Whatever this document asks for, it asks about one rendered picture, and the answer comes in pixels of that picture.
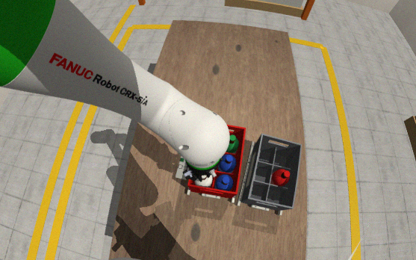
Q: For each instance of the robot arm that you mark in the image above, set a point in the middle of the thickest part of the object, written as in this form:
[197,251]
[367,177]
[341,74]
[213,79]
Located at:
[49,47]

